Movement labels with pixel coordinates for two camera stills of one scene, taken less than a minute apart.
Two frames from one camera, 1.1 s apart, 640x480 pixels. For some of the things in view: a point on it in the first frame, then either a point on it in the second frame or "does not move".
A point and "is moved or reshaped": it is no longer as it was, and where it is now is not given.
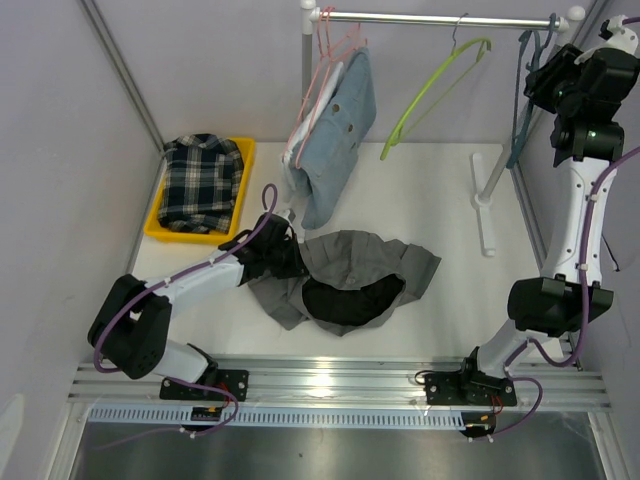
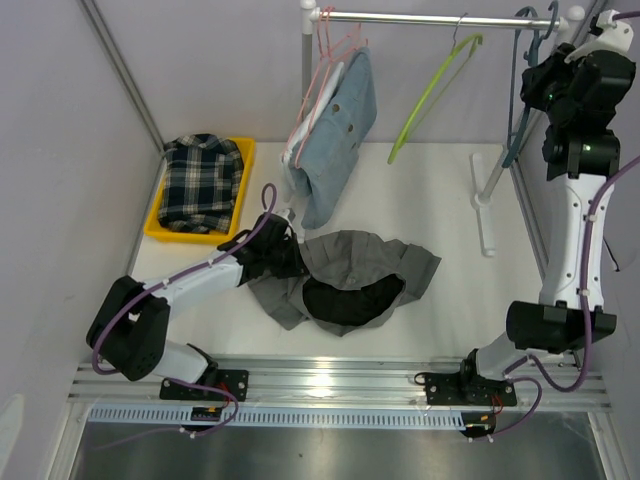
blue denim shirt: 325,167 does not move
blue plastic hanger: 528,52 is moved or reshaped
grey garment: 352,280 does not move
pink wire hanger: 358,45 does not move
